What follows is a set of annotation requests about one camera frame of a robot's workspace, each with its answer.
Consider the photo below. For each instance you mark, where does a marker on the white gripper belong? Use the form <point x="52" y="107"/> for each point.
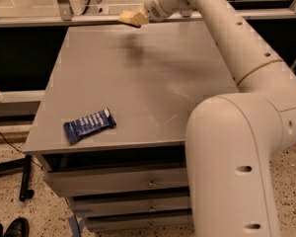
<point x="153" y="6"/>

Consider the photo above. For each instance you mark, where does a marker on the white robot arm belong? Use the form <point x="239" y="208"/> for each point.
<point x="230" y="138"/>

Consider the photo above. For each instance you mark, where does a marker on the blue snack bar wrapper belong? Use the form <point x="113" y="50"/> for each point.
<point x="81" y="128"/>

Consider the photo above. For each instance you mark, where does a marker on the grey drawer cabinet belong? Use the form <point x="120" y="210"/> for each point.
<point x="150" y="79"/>

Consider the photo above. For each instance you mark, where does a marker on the top grey drawer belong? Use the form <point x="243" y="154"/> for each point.
<point x="98" y="182"/>

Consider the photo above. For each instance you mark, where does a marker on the grey drawer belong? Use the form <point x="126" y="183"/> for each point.
<point x="139" y="223"/>
<point x="103" y="208"/>
<point x="98" y="182"/>

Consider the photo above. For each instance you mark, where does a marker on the black stand leg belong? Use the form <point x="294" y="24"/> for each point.
<point x="22" y="165"/>

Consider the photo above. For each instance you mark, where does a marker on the middle grey drawer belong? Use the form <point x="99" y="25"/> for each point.
<point x="103" y="208"/>

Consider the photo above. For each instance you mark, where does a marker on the bottom grey drawer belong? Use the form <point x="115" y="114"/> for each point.
<point x="139" y="223"/>

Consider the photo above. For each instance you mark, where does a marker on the black shoe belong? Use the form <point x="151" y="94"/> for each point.
<point x="18" y="228"/>

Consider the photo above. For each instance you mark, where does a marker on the grey metal rail frame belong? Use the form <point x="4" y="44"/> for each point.
<point x="32" y="13"/>

